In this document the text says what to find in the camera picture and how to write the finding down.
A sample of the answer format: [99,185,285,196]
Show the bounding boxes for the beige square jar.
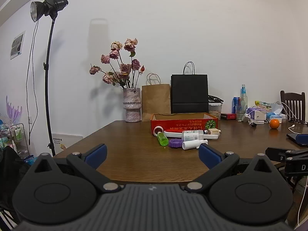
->
[207,128,221,136]

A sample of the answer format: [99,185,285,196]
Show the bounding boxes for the small white spray bottle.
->
[182,140,208,150]

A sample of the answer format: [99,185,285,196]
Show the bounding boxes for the large white labelled bottle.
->
[182,130,204,141]

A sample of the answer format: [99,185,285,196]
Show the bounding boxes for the purple ridged lid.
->
[168,138,183,149]

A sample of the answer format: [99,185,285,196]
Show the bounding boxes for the white red lint brush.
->
[164,130,219,140]

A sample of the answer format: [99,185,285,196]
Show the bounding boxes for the green spray bottle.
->
[157,131,169,146]

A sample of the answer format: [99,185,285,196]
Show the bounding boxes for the white tape roll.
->
[153,126,164,136]

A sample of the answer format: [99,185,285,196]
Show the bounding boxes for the black smartphone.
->
[287,133,308,146]

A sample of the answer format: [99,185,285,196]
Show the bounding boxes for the orange fruit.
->
[269,118,280,129]

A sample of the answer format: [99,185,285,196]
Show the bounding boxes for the red flat box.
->
[221,113,236,120]

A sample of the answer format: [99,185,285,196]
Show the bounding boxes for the blue tissue box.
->
[266,112,287,124]

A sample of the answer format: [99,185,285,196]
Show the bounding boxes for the dark wooden chair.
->
[280,90,306,121]

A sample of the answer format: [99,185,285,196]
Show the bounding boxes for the clear glass bottle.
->
[236,85,248,121]

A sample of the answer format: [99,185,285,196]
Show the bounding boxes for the clear container with grains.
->
[208,95,223,120]

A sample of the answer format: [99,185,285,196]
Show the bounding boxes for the purple white tissue pack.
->
[245,106,267,124]

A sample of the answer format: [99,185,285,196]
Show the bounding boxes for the colourful snack packet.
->
[255,101,271,109]

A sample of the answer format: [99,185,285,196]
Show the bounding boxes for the red cardboard box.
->
[150,113,218,134]

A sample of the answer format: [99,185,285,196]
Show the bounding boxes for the blue drink can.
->
[231,96,241,114]

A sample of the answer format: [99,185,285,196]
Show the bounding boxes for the pink marbled vase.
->
[123,88,141,123]

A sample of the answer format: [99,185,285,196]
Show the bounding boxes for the black paper bag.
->
[170,61,209,114]

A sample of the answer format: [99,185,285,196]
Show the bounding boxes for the purple mermaid tail decoration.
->
[6,96,23,125]

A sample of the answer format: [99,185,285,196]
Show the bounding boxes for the brown paper bag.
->
[141,73,171,121]

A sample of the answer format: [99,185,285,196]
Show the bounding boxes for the dried pink roses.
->
[89,38,145,89]

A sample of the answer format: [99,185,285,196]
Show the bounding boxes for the studio light on stand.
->
[30,0,69,156]

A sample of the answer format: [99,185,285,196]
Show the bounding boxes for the white charging cable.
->
[287,124,301,135]

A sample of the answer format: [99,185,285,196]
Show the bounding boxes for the wire rack with bottles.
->
[0,123,30,159]

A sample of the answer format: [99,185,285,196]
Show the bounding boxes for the wall poster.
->
[10,31,26,59]

